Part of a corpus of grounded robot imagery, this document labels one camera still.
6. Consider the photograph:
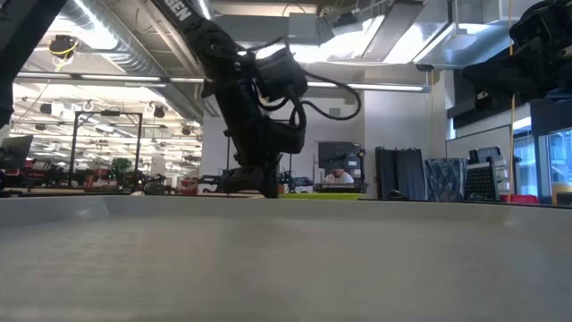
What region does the black metal stand frame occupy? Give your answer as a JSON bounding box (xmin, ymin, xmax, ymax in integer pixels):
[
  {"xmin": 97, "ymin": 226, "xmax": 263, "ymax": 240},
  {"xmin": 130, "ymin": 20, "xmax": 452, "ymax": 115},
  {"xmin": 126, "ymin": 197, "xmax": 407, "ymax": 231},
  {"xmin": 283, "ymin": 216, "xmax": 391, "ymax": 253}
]
[{"xmin": 67, "ymin": 109, "xmax": 145, "ymax": 185}]

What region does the person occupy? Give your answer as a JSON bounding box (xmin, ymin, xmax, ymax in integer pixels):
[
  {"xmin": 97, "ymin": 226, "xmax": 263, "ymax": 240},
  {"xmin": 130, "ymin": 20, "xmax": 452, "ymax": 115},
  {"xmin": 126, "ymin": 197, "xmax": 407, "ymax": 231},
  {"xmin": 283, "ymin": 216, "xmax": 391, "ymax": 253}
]
[{"xmin": 323, "ymin": 168, "xmax": 356, "ymax": 185}]

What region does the black computer monitor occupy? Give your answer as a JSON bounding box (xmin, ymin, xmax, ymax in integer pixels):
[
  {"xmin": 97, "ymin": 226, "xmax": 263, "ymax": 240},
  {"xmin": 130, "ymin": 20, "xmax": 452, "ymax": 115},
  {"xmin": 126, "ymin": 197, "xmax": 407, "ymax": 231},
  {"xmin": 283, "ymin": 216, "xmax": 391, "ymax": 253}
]
[{"xmin": 317, "ymin": 140, "xmax": 363, "ymax": 172}]

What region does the dark laptop screen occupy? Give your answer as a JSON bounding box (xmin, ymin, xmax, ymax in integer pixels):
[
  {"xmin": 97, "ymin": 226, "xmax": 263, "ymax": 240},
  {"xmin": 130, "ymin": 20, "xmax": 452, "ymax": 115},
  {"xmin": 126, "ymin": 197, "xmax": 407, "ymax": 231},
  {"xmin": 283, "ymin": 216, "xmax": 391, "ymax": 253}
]
[{"xmin": 0, "ymin": 134, "xmax": 35, "ymax": 171}]

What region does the red storage bin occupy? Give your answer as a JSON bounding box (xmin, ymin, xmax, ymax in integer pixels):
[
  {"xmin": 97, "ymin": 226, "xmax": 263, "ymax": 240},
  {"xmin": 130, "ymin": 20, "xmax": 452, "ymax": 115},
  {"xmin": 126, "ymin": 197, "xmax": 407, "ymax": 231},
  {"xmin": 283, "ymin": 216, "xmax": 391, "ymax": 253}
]
[{"xmin": 499, "ymin": 193, "xmax": 540, "ymax": 206}]

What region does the black folding panel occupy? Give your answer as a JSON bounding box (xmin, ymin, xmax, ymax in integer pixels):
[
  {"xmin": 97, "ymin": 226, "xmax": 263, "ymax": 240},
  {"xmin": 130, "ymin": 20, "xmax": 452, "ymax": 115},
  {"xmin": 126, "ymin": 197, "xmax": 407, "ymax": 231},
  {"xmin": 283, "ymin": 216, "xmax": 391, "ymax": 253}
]
[{"xmin": 374, "ymin": 146, "xmax": 427, "ymax": 201}]

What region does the green round plate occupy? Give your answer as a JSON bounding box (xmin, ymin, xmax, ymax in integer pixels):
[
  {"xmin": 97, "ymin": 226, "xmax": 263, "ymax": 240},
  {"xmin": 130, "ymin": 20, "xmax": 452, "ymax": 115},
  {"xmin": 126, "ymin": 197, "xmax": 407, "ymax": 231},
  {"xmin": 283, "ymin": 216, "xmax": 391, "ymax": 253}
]
[{"xmin": 278, "ymin": 192, "xmax": 364, "ymax": 201}]

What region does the black yellow cable reel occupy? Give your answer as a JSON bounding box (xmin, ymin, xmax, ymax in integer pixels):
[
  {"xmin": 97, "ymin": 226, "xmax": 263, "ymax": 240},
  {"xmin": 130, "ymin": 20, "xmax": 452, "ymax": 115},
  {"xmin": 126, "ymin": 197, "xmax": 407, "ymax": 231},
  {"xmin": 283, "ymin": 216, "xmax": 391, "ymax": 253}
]
[{"xmin": 47, "ymin": 34, "xmax": 80, "ymax": 60}]

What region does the black left camera cable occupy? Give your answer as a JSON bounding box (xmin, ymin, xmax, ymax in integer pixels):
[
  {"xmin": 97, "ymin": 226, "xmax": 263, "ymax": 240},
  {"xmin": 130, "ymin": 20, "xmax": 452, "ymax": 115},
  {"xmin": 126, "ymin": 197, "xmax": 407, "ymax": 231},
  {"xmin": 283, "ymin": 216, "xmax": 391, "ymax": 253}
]
[{"xmin": 249, "ymin": 37, "xmax": 363, "ymax": 129}]

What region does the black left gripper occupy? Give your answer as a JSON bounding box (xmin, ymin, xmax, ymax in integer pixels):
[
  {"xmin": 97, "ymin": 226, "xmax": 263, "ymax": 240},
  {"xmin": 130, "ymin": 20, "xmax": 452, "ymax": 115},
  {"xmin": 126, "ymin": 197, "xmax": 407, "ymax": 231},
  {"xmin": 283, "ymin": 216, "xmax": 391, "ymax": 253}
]
[{"xmin": 214, "ymin": 82, "xmax": 308, "ymax": 199}]

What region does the long ceiling light strip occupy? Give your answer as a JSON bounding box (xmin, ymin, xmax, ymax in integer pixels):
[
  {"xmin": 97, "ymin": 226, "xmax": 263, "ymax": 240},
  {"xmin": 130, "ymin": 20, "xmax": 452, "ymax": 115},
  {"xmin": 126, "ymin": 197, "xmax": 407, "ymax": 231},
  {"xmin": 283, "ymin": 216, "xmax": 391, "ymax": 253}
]
[
  {"xmin": 307, "ymin": 80, "xmax": 431, "ymax": 94},
  {"xmin": 14, "ymin": 72, "xmax": 207, "ymax": 86}
]

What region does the silver ceiling duct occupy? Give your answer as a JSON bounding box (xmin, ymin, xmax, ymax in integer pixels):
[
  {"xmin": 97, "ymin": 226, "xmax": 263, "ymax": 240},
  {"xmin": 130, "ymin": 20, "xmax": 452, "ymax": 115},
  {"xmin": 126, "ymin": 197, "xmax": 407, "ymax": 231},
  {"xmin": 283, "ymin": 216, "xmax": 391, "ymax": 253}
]
[{"xmin": 57, "ymin": 0, "xmax": 207, "ymax": 123}]

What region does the black perforated rack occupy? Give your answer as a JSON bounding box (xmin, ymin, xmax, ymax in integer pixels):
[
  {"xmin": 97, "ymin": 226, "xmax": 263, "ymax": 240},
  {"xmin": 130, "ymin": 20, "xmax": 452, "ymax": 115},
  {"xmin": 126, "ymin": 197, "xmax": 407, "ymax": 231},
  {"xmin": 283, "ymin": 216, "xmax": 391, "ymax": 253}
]
[{"xmin": 464, "ymin": 146, "xmax": 502, "ymax": 202}]

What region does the white wall board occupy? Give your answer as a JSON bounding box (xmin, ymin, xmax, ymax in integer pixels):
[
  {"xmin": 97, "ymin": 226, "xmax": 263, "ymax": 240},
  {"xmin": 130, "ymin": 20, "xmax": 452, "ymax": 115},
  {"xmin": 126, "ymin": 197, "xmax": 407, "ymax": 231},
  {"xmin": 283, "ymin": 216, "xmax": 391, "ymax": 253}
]
[{"xmin": 445, "ymin": 124, "xmax": 513, "ymax": 160}]

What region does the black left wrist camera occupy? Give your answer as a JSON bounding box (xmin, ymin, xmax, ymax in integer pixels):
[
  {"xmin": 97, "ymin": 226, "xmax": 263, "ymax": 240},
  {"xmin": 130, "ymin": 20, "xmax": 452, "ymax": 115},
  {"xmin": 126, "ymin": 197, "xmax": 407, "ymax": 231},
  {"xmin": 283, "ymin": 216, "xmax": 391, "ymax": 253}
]
[{"xmin": 255, "ymin": 47, "xmax": 310, "ymax": 103}]

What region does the black flat bar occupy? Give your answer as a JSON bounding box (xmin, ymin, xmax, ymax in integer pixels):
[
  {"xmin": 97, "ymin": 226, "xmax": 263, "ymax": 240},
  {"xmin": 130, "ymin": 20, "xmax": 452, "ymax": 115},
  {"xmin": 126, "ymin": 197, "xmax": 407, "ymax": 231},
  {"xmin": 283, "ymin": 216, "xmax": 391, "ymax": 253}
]
[{"xmin": 312, "ymin": 182, "xmax": 370, "ymax": 195}]

